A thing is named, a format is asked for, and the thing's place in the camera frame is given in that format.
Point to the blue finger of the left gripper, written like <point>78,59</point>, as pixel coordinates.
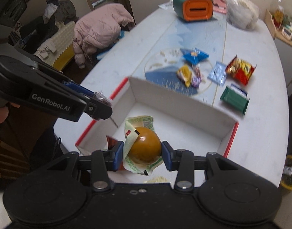
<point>79,89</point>

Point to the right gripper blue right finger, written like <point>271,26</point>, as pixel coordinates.
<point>168,156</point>

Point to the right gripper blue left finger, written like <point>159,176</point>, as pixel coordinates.
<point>117,155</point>

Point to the dark red snack packet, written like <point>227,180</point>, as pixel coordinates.
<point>111,142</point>

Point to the cream snack packet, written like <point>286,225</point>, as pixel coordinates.
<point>157,180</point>

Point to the brown egg snack packet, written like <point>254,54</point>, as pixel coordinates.
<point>142,148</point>

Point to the purple candy packet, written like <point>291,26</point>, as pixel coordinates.
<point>197,77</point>

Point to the yellow snack packet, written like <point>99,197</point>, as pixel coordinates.
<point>185,75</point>

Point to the green snack packet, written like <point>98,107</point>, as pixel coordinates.
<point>235,100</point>

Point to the light blue snack packet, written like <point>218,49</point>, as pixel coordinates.
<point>218,74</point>

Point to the white blue snack packet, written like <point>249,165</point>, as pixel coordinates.
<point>238,90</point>

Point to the blue cookie packet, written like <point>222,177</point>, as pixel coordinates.
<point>194,56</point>

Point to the red yellow chip bag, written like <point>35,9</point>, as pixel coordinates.
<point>240,70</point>

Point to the clear small sausage packet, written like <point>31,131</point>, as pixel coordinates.
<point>101,97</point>

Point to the person left hand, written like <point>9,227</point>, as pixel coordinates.
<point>0,119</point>

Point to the white red cardboard box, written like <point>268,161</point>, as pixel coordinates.
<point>183,122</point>

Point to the blue white chair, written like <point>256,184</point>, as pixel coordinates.
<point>102,52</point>

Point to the cream yellow foam mat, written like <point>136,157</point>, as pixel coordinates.
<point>57,51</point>

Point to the pink puffer jacket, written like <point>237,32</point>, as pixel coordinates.
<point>98,30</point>

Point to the dark clothes pile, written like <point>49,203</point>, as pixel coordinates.
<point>43,27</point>

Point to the white paper slip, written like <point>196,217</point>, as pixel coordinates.
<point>167,5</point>

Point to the yellow mesh waste bin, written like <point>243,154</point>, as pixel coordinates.
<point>286,180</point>

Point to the orange green tissue box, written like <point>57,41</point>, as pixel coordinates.
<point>193,10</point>

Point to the pink notebook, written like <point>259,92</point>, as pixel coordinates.
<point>219,6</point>

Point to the clear plastic bag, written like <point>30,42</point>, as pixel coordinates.
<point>242,14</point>

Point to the white wooden cabinet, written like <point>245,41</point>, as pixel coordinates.
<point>284,47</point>

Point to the white pink digital timer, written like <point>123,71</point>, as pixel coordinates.
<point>286,33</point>

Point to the glass dome with fries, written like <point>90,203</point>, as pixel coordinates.
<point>277,12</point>

